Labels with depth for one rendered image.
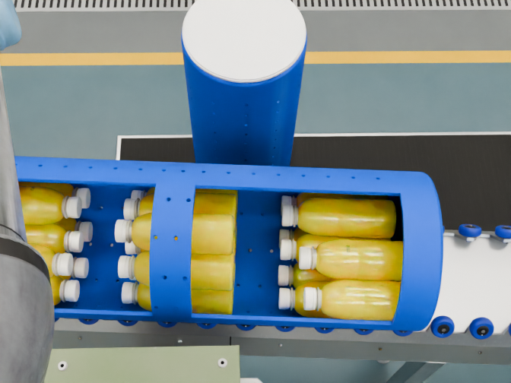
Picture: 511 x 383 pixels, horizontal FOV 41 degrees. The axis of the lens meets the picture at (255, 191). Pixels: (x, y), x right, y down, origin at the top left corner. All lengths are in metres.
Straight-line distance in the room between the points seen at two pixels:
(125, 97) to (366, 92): 0.95
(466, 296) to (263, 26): 0.73
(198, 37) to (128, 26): 1.43
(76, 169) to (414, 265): 0.58
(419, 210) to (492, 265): 0.38
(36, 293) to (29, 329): 0.02
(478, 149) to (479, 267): 1.13
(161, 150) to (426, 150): 0.94
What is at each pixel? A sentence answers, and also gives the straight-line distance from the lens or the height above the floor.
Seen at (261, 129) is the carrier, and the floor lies 0.83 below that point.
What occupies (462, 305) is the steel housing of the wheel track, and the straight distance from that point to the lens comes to 1.43.
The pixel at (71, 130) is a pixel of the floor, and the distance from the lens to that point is 2.69.
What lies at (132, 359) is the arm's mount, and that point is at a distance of 0.98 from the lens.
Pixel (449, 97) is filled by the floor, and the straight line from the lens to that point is 2.83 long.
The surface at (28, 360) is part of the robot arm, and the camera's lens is 0.39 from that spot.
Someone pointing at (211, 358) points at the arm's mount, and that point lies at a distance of 0.97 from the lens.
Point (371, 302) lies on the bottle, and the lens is 1.16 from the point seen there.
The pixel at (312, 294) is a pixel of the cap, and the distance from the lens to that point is 1.16.
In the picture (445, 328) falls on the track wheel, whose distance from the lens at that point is 1.36.
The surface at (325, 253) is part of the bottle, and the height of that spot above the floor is 1.15.
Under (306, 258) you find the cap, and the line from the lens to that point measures 1.17.
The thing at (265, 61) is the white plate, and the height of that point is 1.04.
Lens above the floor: 2.22
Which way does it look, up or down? 63 degrees down
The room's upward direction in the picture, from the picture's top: 3 degrees clockwise
